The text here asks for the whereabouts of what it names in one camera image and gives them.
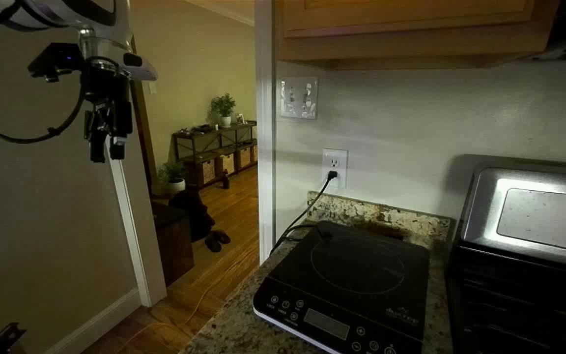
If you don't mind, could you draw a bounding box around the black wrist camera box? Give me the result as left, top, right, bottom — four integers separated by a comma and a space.
27, 40, 86, 84

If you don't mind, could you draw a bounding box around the white baseboard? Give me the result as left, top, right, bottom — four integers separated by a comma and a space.
45, 286, 145, 354

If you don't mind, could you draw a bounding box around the pair of dark shoes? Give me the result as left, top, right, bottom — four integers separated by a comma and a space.
202, 227, 234, 255

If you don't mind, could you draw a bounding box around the wooden wall cabinet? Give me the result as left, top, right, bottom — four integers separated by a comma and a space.
271, 0, 562, 68

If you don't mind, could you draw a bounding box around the black bag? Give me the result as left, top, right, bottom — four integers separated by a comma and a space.
169, 188, 218, 243

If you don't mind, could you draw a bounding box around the white door frame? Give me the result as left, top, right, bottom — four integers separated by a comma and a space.
102, 0, 279, 308

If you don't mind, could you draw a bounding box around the black induction cooktop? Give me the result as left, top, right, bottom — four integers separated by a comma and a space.
251, 219, 432, 354

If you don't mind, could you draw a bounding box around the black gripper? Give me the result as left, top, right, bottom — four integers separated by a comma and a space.
80, 56, 136, 164

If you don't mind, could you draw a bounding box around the white double switch plate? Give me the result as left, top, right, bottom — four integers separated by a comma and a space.
277, 76, 320, 121

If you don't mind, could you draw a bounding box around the dark wooden box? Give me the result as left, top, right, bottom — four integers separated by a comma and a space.
151, 200, 196, 286

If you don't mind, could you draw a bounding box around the silver and black toaster oven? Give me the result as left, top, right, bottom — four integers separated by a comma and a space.
444, 153, 566, 354

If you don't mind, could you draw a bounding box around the brown storage basket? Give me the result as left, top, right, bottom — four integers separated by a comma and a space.
234, 143, 255, 170
187, 156, 218, 188
214, 151, 238, 178

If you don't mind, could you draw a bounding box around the white wall outlet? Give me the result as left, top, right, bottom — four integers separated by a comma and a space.
320, 147, 350, 192

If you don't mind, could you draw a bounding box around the black clamp object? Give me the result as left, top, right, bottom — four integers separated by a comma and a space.
0, 320, 29, 354

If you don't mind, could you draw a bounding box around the black power cord with plug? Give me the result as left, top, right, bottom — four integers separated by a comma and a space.
269, 168, 342, 255

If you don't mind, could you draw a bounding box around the dark wooden console shelf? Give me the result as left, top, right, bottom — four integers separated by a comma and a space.
169, 119, 259, 192

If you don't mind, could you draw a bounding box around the potted plant in white pot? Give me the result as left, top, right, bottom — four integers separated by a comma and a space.
159, 158, 191, 196
206, 92, 238, 131

